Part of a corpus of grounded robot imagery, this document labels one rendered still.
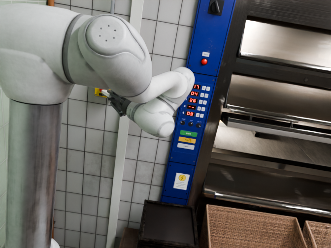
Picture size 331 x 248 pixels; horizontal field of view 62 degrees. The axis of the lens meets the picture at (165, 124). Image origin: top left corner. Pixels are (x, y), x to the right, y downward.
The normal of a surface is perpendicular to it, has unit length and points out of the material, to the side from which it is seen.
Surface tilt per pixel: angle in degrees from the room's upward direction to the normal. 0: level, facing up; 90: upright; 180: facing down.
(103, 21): 61
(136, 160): 90
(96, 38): 55
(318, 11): 90
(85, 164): 90
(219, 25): 90
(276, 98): 70
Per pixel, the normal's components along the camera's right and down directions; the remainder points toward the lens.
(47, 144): 0.74, 0.31
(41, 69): 0.16, 0.55
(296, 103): 0.01, 0.06
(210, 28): -0.04, 0.39
